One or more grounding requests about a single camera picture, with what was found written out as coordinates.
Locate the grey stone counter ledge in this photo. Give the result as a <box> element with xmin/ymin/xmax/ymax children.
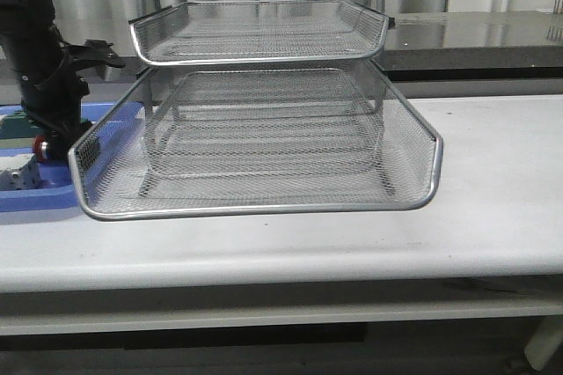
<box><xmin>0</xmin><ymin>11</ymin><xmax>563</xmax><ymax>84</ymax></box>

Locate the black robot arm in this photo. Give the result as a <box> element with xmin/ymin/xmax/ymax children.
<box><xmin>1</xmin><ymin>0</ymin><xmax>125</xmax><ymax>162</ymax></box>

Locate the green terminal block component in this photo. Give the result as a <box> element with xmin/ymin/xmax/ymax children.
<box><xmin>1</xmin><ymin>110</ymin><xmax>92</xmax><ymax>140</ymax></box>

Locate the grey metal rack frame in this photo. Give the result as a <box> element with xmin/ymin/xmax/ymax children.
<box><xmin>134</xmin><ymin>0</ymin><xmax>398</xmax><ymax>198</ymax></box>

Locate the blue plastic tray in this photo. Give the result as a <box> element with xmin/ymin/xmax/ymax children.
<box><xmin>0</xmin><ymin>100</ymin><xmax>146</xmax><ymax>213</ymax></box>

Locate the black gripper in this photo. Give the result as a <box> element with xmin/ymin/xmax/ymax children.
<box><xmin>17</xmin><ymin>40</ymin><xmax>125</xmax><ymax>146</ymax></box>

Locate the white circuit breaker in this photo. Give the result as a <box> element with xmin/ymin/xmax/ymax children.
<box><xmin>1</xmin><ymin>154</ymin><xmax>41</xmax><ymax>191</ymax></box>

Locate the red emergency push button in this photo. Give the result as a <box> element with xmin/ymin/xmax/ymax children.
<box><xmin>33</xmin><ymin>132</ymin><xmax>100</xmax><ymax>165</ymax></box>

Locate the silver mesh tray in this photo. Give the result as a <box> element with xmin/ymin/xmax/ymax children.
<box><xmin>129</xmin><ymin>0</ymin><xmax>390</xmax><ymax>66</ymax></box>
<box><xmin>69</xmin><ymin>59</ymin><xmax>443</xmax><ymax>221</ymax></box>
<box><xmin>143</xmin><ymin>116</ymin><xmax>382</xmax><ymax>179</ymax></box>

